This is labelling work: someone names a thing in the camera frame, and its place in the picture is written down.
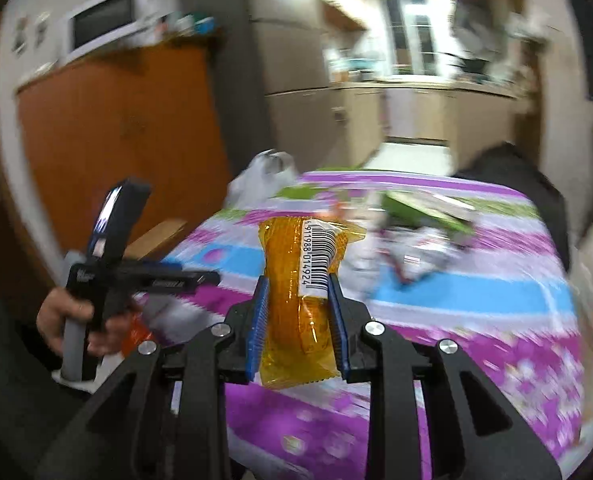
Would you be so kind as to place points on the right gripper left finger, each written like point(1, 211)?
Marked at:
point(248, 323)

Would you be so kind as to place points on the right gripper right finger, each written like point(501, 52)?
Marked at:
point(347, 318)

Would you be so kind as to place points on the orange snack wrapper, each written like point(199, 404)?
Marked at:
point(300, 253)

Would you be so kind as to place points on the green cardboard box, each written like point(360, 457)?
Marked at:
point(419, 209)

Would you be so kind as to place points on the beige kitchen cabinets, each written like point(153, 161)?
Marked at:
point(467, 118)

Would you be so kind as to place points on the silver crumpled wrapper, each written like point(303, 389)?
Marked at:
point(411, 253)

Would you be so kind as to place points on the colourful striped tablecloth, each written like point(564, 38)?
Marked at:
point(505, 301)

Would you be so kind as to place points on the white plastic bag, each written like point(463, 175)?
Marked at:
point(267, 174)

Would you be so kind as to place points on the orange wooden cabinet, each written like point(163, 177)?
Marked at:
point(146, 113)

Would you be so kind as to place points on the black cloth covered object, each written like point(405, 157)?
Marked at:
point(504, 165)

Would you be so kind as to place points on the white microwave oven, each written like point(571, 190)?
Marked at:
point(98, 23)

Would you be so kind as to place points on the beige refrigerator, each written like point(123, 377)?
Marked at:
point(270, 81)

